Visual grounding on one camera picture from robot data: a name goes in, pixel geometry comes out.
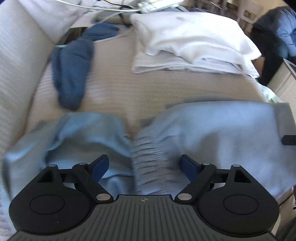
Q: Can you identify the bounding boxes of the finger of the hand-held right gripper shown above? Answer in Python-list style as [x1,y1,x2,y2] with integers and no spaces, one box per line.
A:
[282,135,296,146]

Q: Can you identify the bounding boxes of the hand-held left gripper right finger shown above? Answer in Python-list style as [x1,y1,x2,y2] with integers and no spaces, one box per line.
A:
[174,154,253,205]

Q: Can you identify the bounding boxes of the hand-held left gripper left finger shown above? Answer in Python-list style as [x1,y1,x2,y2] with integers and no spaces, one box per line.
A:
[37,154,114,205]

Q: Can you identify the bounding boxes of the light blue fleece garment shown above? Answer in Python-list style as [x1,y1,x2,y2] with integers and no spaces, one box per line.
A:
[2,112,136,202]

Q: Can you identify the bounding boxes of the light blue sweatpants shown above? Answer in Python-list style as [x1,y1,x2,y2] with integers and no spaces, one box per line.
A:
[132,94,296,205]

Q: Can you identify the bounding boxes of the white ribbed shirt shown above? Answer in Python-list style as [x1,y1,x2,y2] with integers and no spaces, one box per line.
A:
[131,52,260,79]

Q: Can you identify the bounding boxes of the white fleece shirt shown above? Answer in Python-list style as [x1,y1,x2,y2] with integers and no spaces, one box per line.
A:
[130,11,262,67]

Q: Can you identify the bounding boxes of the white slatted cabinet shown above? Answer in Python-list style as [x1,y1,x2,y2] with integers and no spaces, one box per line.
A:
[266,58,296,110]

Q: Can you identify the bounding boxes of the dark blue garment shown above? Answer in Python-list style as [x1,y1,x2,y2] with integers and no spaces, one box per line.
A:
[50,22,120,111]

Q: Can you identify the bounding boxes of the patterned white pillow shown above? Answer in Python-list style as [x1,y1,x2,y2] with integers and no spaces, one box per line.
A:
[17,0,99,45]

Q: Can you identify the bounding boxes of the white power strip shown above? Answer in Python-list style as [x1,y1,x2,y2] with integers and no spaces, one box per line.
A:
[137,0,184,12]

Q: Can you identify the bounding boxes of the white cable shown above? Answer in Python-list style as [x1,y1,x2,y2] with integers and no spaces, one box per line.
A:
[55,0,142,12]

